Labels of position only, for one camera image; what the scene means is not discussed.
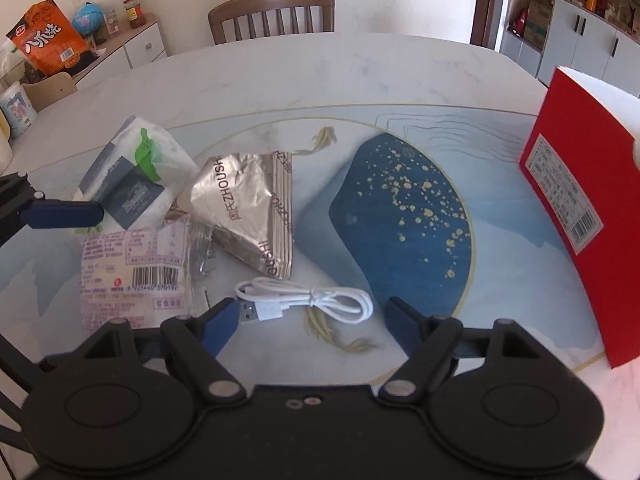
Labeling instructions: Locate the red bottle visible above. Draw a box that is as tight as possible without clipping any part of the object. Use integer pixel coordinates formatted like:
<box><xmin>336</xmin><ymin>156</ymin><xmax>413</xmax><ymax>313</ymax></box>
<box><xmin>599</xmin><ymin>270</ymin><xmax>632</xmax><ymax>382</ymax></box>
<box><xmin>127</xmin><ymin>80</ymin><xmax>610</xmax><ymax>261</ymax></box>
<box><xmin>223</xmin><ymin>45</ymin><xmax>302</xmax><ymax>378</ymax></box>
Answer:
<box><xmin>509</xmin><ymin>7</ymin><xmax>531</xmax><ymax>37</ymax></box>

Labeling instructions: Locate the grey two-door floor cabinet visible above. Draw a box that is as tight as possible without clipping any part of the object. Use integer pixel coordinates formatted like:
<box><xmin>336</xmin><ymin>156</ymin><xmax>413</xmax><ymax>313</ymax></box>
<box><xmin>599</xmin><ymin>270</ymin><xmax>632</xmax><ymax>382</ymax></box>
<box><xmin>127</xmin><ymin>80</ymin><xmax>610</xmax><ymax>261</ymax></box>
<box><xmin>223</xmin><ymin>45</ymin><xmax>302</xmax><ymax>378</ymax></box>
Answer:
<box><xmin>536</xmin><ymin>0</ymin><xmax>640</xmax><ymax>99</ymax></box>

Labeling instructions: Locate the blue ball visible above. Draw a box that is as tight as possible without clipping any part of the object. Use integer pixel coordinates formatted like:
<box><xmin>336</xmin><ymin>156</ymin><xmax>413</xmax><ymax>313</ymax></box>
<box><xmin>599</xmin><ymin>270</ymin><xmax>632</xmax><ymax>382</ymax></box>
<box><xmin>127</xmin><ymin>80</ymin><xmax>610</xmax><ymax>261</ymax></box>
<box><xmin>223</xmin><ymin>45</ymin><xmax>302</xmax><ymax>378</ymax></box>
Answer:
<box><xmin>72</xmin><ymin>2</ymin><xmax>106</xmax><ymax>36</ymax></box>

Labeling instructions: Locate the brown cardboard box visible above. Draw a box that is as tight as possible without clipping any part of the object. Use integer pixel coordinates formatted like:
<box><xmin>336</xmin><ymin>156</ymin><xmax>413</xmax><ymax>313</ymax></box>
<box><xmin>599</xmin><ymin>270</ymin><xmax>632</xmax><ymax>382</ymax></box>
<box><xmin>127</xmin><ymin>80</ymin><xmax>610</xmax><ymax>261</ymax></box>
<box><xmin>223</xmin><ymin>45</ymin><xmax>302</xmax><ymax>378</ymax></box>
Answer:
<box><xmin>522</xmin><ymin>0</ymin><xmax>554</xmax><ymax>49</ymax></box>

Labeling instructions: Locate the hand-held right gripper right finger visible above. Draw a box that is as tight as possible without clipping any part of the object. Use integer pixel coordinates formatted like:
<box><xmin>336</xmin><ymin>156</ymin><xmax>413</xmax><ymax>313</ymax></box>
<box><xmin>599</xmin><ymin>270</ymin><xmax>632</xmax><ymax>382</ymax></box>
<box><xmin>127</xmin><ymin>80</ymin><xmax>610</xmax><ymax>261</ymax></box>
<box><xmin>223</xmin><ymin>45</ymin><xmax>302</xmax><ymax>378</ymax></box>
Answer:
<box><xmin>380</xmin><ymin>296</ymin><xmax>546</xmax><ymax>402</ymax></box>

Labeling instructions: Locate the blue printed table mat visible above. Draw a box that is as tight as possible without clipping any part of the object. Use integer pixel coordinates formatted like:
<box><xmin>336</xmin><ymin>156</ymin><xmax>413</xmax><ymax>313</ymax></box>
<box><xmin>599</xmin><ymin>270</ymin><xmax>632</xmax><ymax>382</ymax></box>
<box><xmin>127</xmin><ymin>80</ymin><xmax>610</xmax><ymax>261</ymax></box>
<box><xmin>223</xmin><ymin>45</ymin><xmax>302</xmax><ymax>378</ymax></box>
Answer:
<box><xmin>0</xmin><ymin>104</ymin><xmax>608</xmax><ymax>387</ymax></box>

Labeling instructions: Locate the brown wooden slat chair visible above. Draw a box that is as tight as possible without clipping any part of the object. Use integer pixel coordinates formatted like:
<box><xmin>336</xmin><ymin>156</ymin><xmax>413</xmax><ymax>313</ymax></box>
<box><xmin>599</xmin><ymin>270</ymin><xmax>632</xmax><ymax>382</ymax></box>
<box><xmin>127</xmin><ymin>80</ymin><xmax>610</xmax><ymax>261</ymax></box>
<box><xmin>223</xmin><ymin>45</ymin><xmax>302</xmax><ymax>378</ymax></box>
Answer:
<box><xmin>207</xmin><ymin>0</ymin><xmax>336</xmax><ymax>45</ymax></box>

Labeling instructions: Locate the red cardboard box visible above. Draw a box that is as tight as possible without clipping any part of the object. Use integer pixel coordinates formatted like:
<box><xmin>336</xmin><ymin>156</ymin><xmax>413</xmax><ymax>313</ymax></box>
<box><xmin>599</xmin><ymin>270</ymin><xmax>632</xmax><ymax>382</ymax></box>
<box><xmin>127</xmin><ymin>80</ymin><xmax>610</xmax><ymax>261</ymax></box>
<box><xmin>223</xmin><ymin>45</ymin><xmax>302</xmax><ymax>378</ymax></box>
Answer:
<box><xmin>518</xmin><ymin>66</ymin><xmax>640</xmax><ymax>371</ymax></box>

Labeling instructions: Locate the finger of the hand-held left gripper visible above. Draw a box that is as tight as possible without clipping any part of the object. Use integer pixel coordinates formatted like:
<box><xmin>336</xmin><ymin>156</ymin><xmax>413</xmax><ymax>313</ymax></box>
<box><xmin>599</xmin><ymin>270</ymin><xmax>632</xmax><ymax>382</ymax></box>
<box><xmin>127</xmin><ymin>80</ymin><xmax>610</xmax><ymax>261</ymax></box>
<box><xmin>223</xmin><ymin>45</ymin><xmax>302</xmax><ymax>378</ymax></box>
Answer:
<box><xmin>0</xmin><ymin>172</ymin><xmax>107</xmax><ymax>249</ymax></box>

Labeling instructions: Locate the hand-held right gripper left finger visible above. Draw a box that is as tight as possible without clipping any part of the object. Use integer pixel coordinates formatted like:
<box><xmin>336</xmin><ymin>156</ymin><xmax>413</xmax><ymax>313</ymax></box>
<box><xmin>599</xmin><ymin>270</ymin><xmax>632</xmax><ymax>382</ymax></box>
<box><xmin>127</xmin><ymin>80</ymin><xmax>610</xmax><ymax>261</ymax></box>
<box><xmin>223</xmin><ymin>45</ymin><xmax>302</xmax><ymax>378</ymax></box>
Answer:
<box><xmin>82</xmin><ymin>297</ymin><xmax>248</xmax><ymax>401</ymax></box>

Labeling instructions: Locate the white drawer cabinet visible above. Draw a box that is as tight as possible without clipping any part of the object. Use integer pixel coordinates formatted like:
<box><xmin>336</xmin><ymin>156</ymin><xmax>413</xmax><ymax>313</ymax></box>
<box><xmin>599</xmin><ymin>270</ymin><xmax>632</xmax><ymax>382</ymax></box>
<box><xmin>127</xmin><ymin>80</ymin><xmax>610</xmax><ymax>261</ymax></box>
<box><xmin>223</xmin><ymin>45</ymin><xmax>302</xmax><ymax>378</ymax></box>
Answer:
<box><xmin>70</xmin><ymin>12</ymin><xmax>168</xmax><ymax>92</ymax></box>

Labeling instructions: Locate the red lidded jar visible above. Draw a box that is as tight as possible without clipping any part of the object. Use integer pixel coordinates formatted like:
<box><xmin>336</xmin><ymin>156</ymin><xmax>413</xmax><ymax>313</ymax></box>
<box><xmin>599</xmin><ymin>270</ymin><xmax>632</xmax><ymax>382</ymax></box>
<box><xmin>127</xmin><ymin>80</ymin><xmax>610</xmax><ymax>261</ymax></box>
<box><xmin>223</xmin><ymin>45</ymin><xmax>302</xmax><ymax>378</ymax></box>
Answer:
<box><xmin>122</xmin><ymin>0</ymin><xmax>146</xmax><ymax>30</ymax></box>

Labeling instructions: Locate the silver foil packet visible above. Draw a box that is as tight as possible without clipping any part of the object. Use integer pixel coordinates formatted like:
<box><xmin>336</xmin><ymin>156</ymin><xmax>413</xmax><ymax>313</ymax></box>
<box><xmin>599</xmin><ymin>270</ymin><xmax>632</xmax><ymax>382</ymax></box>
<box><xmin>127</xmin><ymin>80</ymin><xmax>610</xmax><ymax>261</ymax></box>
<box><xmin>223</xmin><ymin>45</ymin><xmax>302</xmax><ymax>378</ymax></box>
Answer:
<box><xmin>190</xmin><ymin>149</ymin><xmax>296</xmax><ymax>281</ymax></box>

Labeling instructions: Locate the white marble desktop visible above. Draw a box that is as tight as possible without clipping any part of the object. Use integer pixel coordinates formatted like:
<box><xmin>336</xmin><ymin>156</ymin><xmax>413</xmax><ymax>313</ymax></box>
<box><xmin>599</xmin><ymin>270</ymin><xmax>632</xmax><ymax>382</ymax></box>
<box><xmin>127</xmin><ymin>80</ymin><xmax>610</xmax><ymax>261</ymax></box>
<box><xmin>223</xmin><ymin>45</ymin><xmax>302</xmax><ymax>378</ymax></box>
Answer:
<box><xmin>0</xmin><ymin>32</ymin><xmax>640</xmax><ymax>480</ymax></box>

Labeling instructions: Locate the orange snack bag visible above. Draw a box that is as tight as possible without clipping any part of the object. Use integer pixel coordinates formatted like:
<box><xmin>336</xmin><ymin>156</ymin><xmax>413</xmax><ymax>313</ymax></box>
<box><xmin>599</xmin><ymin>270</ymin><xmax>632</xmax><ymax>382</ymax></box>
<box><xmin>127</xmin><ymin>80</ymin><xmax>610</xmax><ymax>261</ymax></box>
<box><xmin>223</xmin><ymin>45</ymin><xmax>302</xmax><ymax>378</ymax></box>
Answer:
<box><xmin>6</xmin><ymin>2</ymin><xmax>92</xmax><ymax>79</ymax></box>

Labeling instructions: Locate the low grey cabinet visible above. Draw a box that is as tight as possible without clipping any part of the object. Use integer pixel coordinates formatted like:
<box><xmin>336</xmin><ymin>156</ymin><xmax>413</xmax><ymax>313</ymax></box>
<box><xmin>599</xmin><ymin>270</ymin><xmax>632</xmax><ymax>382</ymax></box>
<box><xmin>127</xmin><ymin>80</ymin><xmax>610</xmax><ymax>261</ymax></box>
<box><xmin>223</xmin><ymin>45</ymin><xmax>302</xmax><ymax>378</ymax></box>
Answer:
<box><xmin>499</xmin><ymin>30</ymin><xmax>544</xmax><ymax>79</ymax></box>

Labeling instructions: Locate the pink white printed packet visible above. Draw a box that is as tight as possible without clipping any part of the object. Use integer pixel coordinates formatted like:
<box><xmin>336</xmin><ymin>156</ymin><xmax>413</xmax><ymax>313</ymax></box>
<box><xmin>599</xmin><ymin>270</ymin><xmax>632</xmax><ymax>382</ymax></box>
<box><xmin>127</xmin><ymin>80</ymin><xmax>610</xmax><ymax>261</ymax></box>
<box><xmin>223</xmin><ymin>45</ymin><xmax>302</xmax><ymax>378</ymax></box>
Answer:
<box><xmin>80</xmin><ymin>217</ymin><xmax>217</xmax><ymax>341</ymax></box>

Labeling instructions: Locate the dark door frame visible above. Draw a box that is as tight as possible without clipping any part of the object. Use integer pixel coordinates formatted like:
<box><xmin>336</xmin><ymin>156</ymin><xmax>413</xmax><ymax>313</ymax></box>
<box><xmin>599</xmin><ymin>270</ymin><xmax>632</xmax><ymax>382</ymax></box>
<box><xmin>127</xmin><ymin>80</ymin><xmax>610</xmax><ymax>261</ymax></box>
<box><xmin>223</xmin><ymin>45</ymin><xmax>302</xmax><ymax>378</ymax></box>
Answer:
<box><xmin>469</xmin><ymin>0</ymin><xmax>509</xmax><ymax>52</ymax></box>

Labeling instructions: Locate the white tissue pack green tab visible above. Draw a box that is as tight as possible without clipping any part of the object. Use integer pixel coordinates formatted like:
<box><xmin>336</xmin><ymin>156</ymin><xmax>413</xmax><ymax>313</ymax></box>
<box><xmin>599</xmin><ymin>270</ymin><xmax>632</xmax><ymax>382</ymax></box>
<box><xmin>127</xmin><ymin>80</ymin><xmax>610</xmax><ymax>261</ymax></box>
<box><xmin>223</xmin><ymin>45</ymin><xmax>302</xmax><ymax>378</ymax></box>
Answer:
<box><xmin>72</xmin><ymin>115</ymin><xmax>201</xmax><ymax>234</ymax></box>

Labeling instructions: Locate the white usb cable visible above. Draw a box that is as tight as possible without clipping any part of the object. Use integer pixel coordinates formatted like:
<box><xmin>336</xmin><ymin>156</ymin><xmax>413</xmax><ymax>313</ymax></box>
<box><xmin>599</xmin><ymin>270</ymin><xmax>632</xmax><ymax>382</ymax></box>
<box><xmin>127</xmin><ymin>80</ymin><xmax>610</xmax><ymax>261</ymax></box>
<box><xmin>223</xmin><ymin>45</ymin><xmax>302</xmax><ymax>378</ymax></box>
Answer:
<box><xmin>234</xmin><ymin>276</ymin><xmax>375</xmax><ymax>331</ymax></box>

